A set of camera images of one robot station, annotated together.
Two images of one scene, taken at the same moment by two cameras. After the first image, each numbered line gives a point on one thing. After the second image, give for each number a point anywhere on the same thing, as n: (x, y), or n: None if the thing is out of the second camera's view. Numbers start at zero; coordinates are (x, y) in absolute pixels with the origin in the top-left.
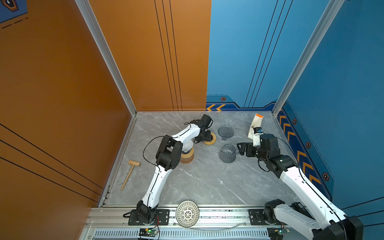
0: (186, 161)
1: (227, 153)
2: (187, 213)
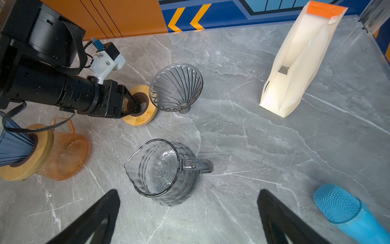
0: (70, 152)
1: (166, 171)
2: None
